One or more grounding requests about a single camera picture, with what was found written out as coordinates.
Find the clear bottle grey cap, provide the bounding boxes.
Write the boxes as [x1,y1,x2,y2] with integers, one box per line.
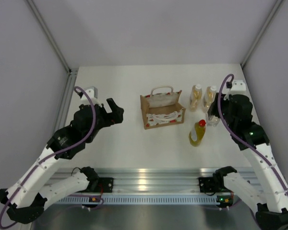
[206,108,220,127]

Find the amber bottle white cap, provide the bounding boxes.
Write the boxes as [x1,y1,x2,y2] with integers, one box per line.
[202,85,217,113]
[189,84,202,112]

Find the yellow bottle red cap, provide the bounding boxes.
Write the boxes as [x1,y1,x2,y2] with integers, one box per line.
[189,119,206,147]

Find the burlap watermelon print bag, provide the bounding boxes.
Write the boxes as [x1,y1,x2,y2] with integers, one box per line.
[140,85,186,130]

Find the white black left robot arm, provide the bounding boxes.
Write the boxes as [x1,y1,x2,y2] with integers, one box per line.
[0,98,124,224]

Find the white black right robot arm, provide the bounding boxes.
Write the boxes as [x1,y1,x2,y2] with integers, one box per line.
[208,93,288,230]

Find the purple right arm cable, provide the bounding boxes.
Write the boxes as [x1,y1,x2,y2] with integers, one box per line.
[217,73,288,216]

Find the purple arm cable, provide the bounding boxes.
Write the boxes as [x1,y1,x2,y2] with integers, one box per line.
[217,73,288,216]
[0,86,104,228]

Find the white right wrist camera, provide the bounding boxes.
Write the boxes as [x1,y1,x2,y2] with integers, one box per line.
[226,80,246,95]

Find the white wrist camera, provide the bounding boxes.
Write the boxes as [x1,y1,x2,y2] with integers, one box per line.
[84,86,98,99]
[226,80,246,95]

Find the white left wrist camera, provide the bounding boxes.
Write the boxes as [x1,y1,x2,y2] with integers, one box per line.
[84,86,98,99]

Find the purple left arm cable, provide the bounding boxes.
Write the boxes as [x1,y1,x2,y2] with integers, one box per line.
[0,86,104,228]

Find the aluminium frame post left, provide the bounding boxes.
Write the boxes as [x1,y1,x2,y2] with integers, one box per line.
[26,0,72,72]

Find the aluminium frame post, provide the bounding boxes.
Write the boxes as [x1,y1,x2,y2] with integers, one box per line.
[26,0,72,72]
[240,0,285,69]

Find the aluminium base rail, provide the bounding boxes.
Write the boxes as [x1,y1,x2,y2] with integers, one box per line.
[48,167,262,195]

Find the white slotted cable duct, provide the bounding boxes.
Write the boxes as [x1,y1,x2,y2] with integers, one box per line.
[57,195,220,205]

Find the aluminium frame post right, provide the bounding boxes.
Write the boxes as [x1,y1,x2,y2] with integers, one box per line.
[240,0,285,69]

